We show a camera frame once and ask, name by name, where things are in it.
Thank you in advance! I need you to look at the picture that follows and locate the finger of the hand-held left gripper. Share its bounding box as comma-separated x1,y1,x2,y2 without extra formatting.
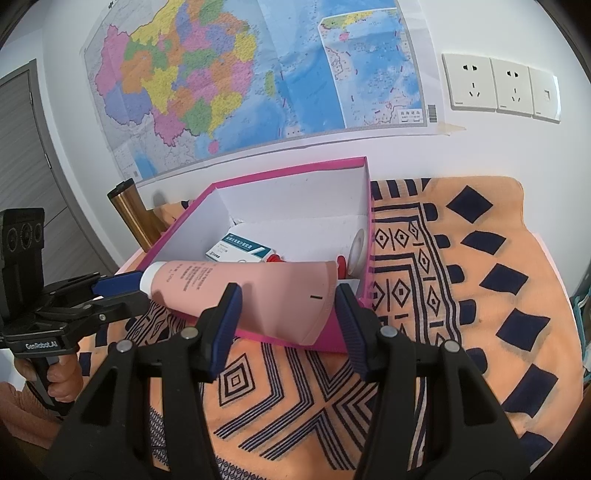
42,270,144,306
33,290,151,336

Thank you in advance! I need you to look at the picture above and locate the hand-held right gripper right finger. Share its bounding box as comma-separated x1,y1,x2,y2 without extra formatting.
335,282,532,480

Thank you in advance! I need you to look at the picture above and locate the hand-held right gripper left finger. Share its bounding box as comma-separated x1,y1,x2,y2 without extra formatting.
46,282,243,480

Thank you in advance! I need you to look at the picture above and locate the large pink tube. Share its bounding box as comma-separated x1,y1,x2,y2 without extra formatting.
139,260,341,347

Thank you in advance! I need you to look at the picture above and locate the red toy hammer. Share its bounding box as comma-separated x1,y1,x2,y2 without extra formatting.
267,253,348,281

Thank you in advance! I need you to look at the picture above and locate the white tape roll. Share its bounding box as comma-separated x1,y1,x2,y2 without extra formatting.
347,229,369,280

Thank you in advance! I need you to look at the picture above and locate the white blue medicine box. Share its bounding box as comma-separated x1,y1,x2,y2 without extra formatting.
205,233,273,264

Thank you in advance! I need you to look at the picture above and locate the pink cardboard box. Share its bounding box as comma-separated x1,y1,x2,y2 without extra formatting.
115,156,376,355

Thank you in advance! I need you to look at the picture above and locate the person's left forearm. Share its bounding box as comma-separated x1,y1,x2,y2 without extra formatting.
0,381,70,450

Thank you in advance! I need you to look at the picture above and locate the person's left hand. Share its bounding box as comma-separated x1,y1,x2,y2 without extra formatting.
46,348,85,404

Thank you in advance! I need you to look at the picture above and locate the gold thermos bottle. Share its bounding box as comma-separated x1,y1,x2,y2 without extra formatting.
107,179,167,254

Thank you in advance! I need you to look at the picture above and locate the grey door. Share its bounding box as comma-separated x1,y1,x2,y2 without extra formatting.
0,59,118,287

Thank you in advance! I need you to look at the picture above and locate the orange patterned blanket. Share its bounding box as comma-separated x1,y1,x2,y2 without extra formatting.
76,175,583,480

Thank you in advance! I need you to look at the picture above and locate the colourful wall map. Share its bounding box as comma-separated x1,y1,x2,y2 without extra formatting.
81,0,467,186

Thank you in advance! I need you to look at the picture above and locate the white wall socket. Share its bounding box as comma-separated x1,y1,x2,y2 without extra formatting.
442,53,497,112
489,58,535,115

